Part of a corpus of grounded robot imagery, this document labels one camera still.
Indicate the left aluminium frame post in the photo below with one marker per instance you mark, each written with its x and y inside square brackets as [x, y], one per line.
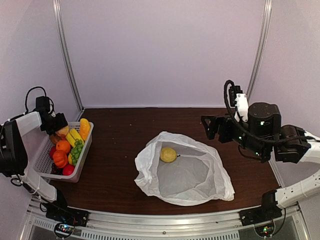
[65, 54]

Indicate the yellow orange mango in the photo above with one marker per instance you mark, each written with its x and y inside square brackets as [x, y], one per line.
[84, 128]

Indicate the front aluminium rail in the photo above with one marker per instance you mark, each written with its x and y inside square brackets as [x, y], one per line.
[224, 225]

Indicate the yellow fruit lower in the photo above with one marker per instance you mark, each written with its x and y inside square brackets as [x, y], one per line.
[72, 160]

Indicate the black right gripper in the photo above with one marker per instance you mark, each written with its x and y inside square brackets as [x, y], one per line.
[225, 120]

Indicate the left circuit board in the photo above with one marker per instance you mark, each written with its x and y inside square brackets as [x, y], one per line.
[63, 230]

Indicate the right circuit board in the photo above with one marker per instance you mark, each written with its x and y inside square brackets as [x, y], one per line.
[265, 230]

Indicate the right aluminium frame post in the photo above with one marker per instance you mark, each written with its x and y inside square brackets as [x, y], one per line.
[262, 40]

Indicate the brown kiwi fruit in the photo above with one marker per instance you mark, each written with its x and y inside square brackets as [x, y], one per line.
[56, 138]

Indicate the red fruit upper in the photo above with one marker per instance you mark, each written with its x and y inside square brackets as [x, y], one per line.
[52, 151]

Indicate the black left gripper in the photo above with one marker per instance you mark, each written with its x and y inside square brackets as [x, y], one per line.
[62, 123]

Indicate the yellow banana bunch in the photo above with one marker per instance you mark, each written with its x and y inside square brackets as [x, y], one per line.
[74, 138]

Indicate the peach fruit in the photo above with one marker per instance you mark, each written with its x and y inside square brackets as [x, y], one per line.
[63, 131]

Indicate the red fruit lower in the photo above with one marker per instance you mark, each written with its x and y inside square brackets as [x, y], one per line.
[68, 170]

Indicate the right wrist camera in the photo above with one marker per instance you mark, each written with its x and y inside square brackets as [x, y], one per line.
[239, 101]

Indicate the dark purple grapes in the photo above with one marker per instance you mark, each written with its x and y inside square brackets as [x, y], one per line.
[56, 170]

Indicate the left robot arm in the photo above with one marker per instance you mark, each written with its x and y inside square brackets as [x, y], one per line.
[14, 162]

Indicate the red fruit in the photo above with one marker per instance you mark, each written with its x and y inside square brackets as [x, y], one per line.
[52, 151]
[68, 170]

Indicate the green fruit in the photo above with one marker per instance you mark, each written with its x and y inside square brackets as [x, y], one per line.
[77, 149]

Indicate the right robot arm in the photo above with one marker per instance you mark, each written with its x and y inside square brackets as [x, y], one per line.
[296, 146]

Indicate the white perforated plastic basket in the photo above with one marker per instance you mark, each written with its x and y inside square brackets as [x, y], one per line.
[42, 163]

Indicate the circuit board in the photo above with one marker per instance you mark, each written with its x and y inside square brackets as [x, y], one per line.
[265, 230]
[63, 230]

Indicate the white plastic bag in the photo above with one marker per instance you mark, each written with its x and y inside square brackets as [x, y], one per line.
[194, 178]

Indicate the pale yellow bumpy fruit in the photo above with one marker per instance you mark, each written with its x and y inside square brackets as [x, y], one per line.
[168, 155]

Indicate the aluminium frame post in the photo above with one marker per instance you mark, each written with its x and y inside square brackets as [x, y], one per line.
[65, 54]
[262, 40]

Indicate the orange fruit from bag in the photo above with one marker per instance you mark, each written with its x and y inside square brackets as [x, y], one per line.
[63, 145]

